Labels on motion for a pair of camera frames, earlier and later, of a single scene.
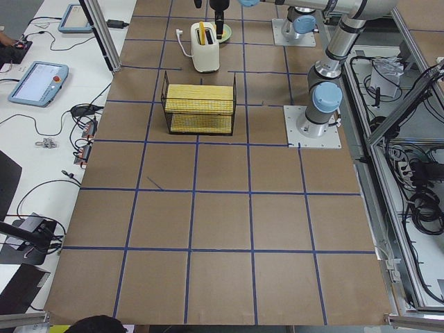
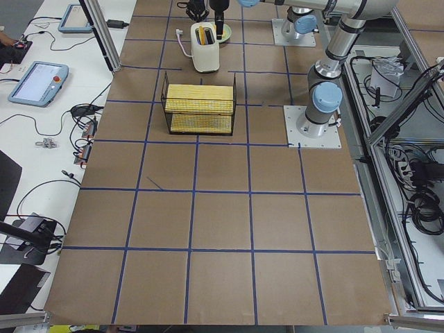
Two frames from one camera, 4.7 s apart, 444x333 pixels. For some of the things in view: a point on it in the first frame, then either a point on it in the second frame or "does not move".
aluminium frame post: [103, 33] does not move
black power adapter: [116, 23] does not move
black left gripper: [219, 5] does not move
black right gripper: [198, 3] → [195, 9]
